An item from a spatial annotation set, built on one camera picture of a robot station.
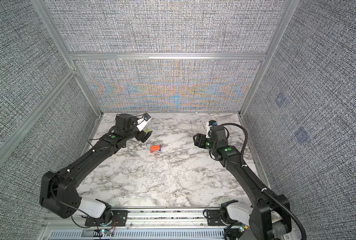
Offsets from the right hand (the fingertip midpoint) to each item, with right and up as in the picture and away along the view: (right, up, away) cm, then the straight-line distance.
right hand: (198, 136), depth 82 cm
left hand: (-30, +7, +2) cm, 31 cm away
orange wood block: (-26, -9, +18) cm, 33 cm away
